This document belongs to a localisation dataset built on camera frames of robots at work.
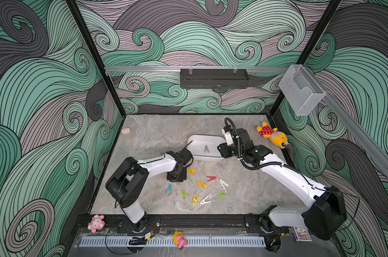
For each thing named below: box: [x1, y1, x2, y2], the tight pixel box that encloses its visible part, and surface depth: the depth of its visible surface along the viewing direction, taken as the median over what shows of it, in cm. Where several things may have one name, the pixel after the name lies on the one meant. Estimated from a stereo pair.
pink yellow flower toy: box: [172, 231, 188, 251], surface depth 69 cm
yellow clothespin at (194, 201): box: [192, 192, 201, 206], surface depth 81 cm
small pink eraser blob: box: [121, 127, 131, 135], surface depth 112 cm
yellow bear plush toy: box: [256, 121, 290, 149], surface depth 102 cm
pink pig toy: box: [87, 214, 106, 234], surface depth 73 cm
